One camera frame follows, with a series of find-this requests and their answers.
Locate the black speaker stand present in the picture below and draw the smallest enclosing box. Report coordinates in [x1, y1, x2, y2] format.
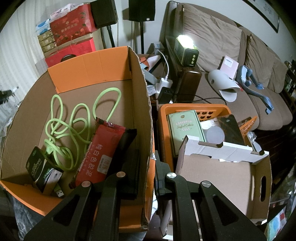
[106, 25, 116, 48]
[139, 21, 145, 54]

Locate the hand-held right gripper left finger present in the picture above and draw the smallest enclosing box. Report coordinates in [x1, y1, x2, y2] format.
[23, 148, 142, 241]

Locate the white power strip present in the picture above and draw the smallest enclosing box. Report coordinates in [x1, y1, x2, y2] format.
[154, 77, 174, 99]

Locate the clear round lid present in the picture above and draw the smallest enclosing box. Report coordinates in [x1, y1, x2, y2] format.
[206, 126, 226, 144]

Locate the white cardboard tray box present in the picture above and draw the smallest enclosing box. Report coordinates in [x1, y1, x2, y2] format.
[159, 136, 273, 239]

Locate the brown sofa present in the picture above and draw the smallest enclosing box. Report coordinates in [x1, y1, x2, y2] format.
[159, 1, 294, 132]

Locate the white sheer curtain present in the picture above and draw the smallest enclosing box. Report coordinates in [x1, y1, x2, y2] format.
[0, 5, 47, 130]

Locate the orange cardboard box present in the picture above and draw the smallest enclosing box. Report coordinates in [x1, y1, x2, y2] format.
[0, 46, 155, 232]

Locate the pink tissue pack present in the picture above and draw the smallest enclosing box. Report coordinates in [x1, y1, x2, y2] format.
[50, 3, 78, 20]

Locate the white charging cable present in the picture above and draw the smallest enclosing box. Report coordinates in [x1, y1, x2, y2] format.
[157, 50, 170, 80]

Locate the green braided cable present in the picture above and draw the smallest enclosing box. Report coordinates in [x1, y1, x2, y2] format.
[44, 89, 122, 197]

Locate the green boxed book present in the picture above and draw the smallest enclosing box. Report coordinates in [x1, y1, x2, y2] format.
[166, 109, 206, 158]

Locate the black power adapter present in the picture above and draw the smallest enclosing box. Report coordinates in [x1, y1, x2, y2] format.
[158, 87, 174, 103]

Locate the brown cardboard carton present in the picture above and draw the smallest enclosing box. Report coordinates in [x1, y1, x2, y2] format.
[43, 32, 102, 58]

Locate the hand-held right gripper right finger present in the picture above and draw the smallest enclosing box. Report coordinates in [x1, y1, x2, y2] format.
[154, 151, 267, 241]

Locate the red and black packet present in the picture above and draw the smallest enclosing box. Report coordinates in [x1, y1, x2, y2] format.
[68, 117, 138, 189]

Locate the pink white box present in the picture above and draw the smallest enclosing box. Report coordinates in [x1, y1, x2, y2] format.
[219, 56, 239, 80]

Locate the black flat item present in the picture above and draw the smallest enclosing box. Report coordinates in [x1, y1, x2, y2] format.
[217, 114, 245, 146]

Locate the white grey curved device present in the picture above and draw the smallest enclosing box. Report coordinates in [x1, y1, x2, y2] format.
[208, 70, 242, 102]

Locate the small black white box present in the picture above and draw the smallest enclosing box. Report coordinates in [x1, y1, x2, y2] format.
[25, 146, 64, 195]

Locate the blue tissue pack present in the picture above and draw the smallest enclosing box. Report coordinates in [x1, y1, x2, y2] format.
[35, 19, 52, 33]

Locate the red gift box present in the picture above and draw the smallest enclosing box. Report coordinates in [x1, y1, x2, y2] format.
[49, 3, 97, 47]

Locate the grey plush blanket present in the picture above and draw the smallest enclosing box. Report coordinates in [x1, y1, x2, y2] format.
[5, 185, 47, 241]

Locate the lit lantern lamp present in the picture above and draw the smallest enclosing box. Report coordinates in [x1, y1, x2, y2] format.
[174, 35, 200, 67]

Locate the gold flat box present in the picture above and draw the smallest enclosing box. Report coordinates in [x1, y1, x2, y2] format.
[41, 43, 57, 53]
[38, 37, 55, 47]
[37, 30, 54, 40]

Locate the orange plastic crate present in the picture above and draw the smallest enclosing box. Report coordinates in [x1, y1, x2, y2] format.
[157, 103, 258, 163]

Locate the black cable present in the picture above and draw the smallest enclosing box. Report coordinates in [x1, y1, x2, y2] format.
[173, 93, 228, 105]

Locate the framed wall picture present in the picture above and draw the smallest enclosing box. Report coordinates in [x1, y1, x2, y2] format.
[245, 0, 280, 33]

